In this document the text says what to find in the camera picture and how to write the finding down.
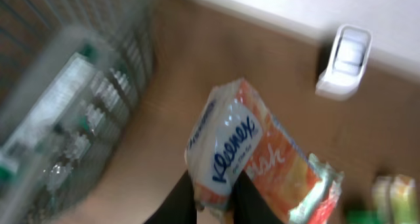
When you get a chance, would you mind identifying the white barcode scanner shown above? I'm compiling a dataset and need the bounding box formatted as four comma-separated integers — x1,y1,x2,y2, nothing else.
315,24,373,101

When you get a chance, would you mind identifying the grey plastic mesh basket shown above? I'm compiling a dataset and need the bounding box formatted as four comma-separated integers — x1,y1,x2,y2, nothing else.
1,0,155,223

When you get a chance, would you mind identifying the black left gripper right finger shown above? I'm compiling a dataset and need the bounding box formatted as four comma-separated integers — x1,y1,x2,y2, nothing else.
232,171,282,224

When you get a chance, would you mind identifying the green yellow juice carton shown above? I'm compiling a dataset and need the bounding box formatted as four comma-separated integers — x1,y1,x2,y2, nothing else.
372,174,419,224

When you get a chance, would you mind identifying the orange Kleenex tissue pack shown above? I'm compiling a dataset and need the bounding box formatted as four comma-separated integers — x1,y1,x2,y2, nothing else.
185,78,344,224

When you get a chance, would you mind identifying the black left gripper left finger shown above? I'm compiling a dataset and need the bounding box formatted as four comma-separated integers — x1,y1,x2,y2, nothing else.
144,171,197,224

